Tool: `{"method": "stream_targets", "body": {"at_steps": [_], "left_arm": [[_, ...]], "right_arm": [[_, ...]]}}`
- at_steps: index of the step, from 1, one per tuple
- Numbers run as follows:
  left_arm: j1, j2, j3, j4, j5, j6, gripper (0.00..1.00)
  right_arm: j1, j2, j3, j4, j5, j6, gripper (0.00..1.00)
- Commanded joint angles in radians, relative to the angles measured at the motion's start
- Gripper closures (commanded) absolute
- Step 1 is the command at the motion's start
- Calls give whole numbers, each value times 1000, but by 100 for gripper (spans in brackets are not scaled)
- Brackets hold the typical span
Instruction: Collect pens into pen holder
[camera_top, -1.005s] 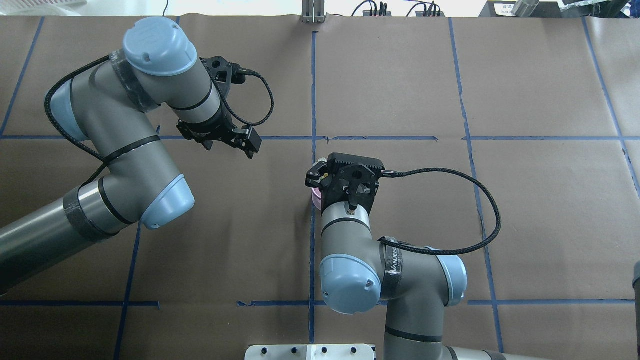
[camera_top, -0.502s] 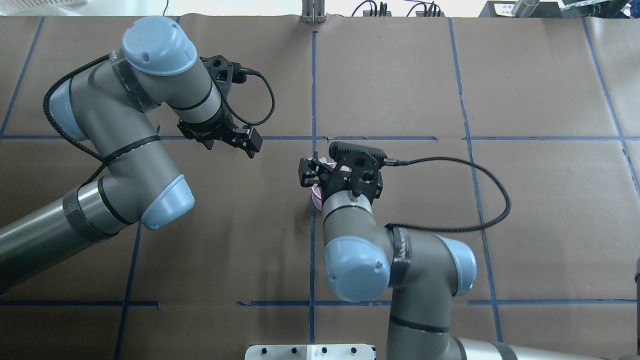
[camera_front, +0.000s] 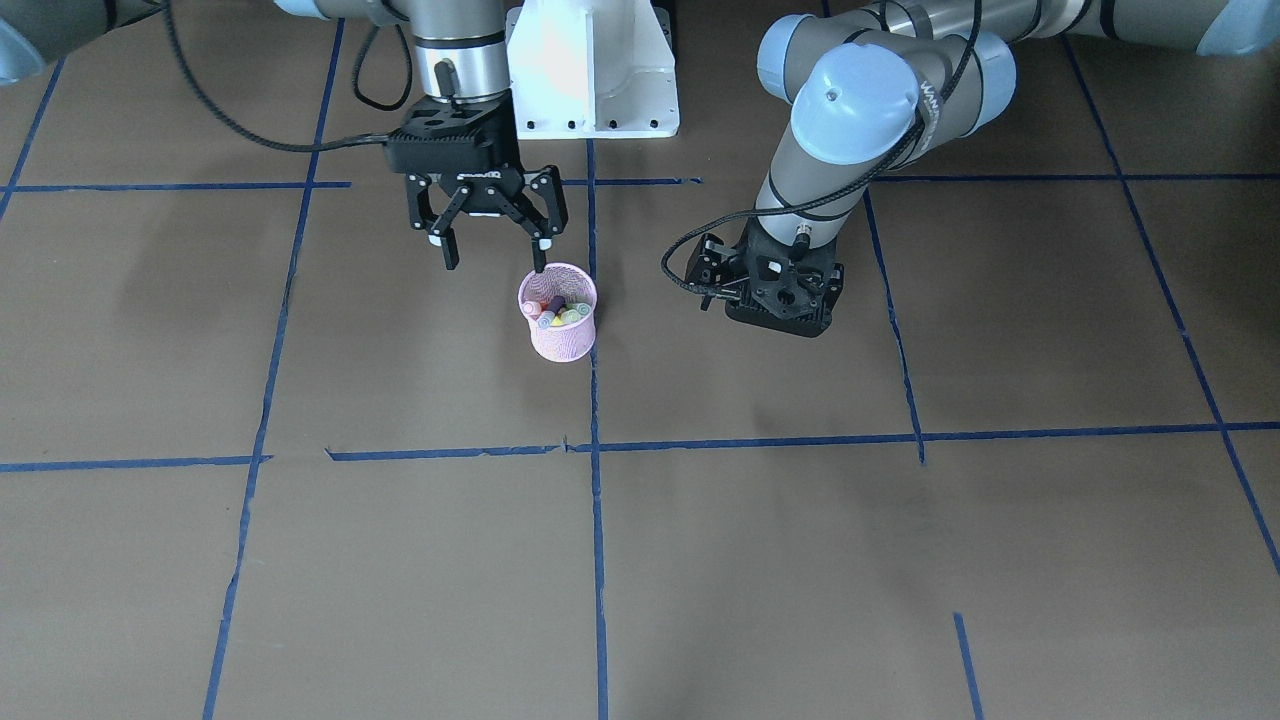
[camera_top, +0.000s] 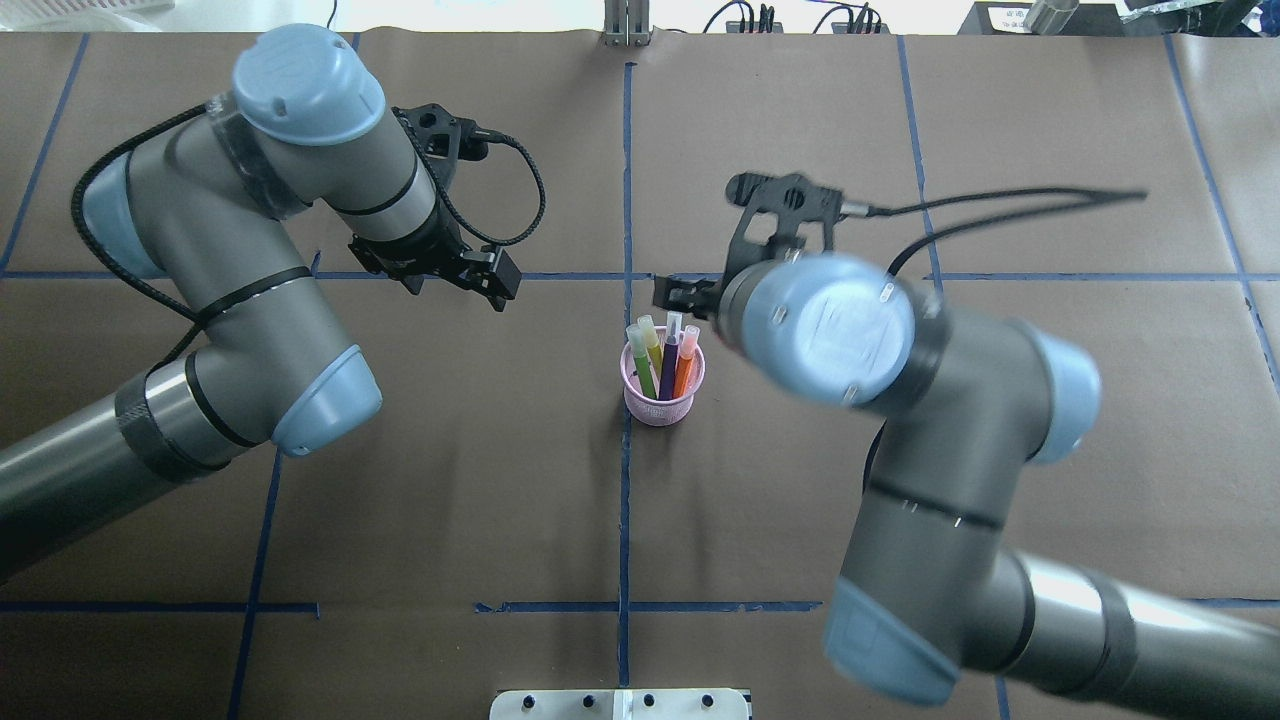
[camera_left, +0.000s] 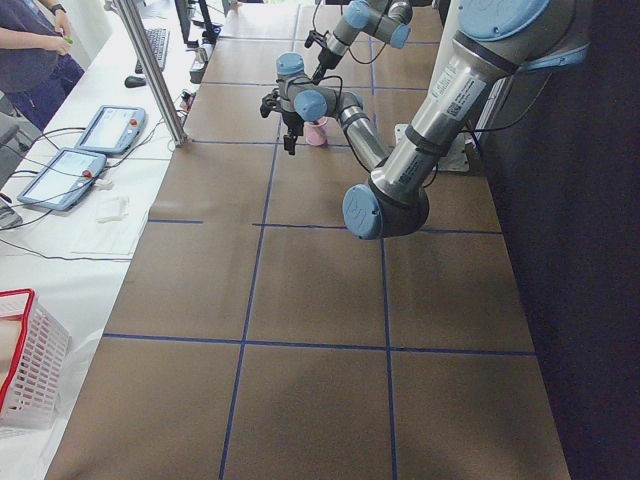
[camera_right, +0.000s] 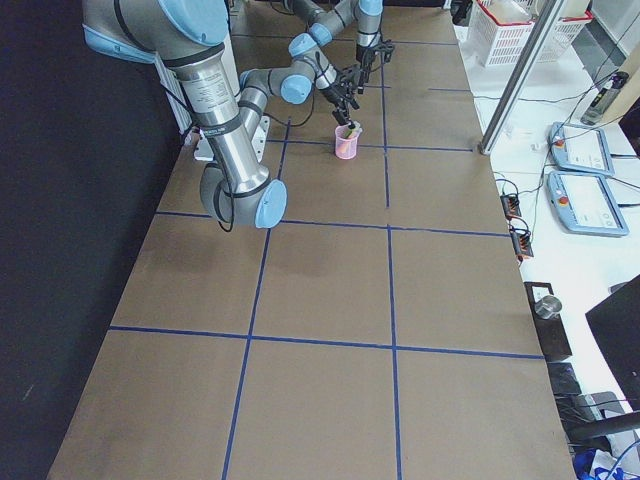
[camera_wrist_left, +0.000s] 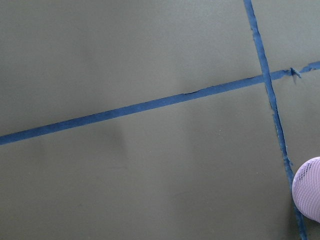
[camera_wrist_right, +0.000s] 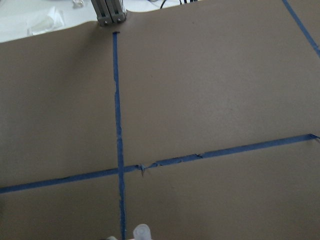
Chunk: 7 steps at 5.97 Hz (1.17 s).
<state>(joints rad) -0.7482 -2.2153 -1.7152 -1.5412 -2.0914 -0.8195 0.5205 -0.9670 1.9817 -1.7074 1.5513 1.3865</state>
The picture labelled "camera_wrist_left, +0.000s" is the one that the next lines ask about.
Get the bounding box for pink mesh pen holder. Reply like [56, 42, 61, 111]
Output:
[291, 156, 320, 223]

